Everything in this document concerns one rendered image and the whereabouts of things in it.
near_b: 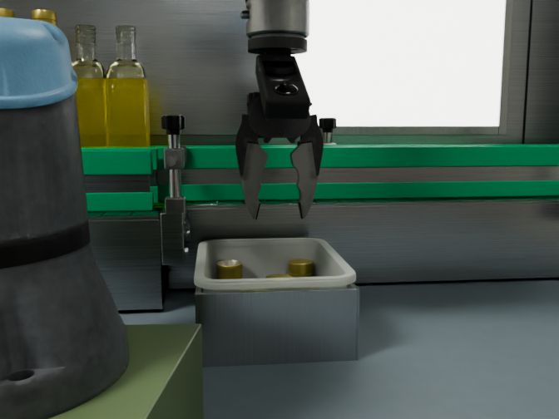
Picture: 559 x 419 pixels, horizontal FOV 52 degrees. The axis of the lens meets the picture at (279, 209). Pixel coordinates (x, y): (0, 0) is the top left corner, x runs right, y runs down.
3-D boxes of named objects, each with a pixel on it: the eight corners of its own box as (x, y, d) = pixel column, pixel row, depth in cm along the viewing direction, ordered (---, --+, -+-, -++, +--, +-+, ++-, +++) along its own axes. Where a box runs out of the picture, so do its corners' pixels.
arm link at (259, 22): (314, -4, 65) (241, -6, 64) (314, 38, 65) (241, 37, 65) (304, 9, 72) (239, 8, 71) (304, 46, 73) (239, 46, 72)
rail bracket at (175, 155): (190, 201, 86) (188, 116, 84) (185, 219, 70) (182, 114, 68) (170, 201, 86) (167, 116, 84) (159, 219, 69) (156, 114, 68)
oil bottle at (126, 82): (152, 199, 92) (148, 61, 89) (148, 204, 87) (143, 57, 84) (116, 199, 92) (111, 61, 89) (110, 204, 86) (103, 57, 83)
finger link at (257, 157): (254, 214, 75) (269, 143, 74) (257, 221, 69) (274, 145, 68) (230, 209, 74) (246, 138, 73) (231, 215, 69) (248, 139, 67)
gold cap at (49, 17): (61, 44, 87) (59, 13, 86) (55, 41, 83) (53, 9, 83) (37, 43, 86) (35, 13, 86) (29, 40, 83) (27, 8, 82)
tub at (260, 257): (322, 295, 83) (322, 236, 82) (360, 357, 61) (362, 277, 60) (200, 299, 81) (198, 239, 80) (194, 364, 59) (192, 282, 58)
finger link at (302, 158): (319, 207, 75) (304, 138, 74) (327, 214, 70) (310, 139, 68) (296, 213, 75) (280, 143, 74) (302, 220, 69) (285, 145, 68)
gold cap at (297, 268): (294, 287, 82) (294, 257, 81) (317, 290, 80) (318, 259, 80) (283, 293, 79) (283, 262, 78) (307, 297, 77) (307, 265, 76)
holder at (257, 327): (314, 288, 88) (314, 238, 87) (358, 360, 61) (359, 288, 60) (201, 292, 87) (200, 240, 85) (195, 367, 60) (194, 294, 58)
